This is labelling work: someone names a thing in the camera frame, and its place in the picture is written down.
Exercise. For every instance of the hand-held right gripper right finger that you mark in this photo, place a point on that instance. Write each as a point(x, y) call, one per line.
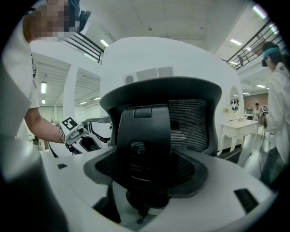
point(215, 208)

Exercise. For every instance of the person's white shirt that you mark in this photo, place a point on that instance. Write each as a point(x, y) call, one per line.
point(15, 79)

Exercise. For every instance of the ceiling light panel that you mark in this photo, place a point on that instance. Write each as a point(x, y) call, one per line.
point(104, 42)
point(235, 42)
point(43, 87)

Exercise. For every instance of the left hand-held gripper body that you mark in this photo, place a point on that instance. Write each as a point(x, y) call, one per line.
point(69, 128)

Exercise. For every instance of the white black pod machine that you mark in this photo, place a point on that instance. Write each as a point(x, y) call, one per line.
point(99, 129)

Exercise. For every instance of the black head-worn camera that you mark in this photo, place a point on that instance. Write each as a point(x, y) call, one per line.
point(81, 18)

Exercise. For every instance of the person's left forearm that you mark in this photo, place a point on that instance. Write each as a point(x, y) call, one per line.
point(43, 127)

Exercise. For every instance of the black office chair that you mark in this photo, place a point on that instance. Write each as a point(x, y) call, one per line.
point(147, 136)

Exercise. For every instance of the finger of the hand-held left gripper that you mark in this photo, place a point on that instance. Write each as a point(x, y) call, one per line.
point(79, 147)

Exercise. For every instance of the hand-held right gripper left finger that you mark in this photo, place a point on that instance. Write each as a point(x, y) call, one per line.
point(68, 181)

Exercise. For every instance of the black metal railing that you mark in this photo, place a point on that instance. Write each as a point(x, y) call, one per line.
point(251, 46)
point(90, 46)

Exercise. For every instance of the white vanity table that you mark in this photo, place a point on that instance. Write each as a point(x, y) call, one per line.
point(238, 130)

